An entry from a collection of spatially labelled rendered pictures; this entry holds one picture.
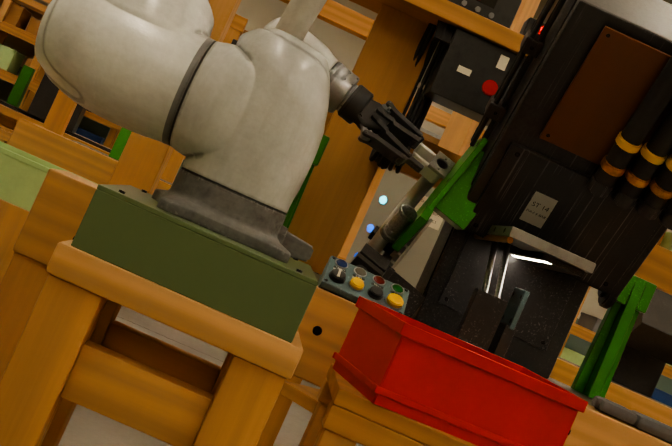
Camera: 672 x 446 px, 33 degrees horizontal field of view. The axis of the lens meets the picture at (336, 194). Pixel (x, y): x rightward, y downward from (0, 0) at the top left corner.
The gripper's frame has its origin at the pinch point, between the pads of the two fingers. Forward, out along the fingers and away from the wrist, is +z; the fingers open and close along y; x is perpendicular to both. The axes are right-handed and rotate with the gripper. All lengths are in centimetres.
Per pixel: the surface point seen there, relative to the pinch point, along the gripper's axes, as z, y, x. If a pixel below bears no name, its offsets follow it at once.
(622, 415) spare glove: 51, -33, -11
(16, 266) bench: -44, -66, 19
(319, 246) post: -5.1, 0.4, 37.5
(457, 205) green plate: 8.8, -9.1, -4.1
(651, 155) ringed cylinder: 27.0, -5.3, -36.7
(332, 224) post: -5.9, 4.3, 33.6
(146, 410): -13, -97, -21
